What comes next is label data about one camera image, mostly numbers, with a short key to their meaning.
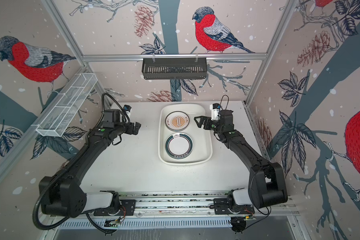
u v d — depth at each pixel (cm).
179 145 94
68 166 44
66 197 40
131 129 75
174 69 107
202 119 74
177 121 107
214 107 76
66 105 77
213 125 74
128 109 74
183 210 73
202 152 92
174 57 92
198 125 76
